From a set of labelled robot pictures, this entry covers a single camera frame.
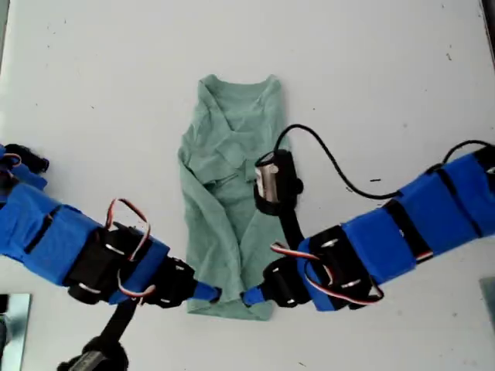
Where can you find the green t-shirt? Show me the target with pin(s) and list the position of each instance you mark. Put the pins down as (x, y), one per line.
(216, 216)

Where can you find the black camera stalk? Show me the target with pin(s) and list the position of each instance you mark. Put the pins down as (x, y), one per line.
(118, 322)
(292, 232)

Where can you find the black camera box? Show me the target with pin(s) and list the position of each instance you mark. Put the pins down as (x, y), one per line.
(278, 181)
(93, 357)

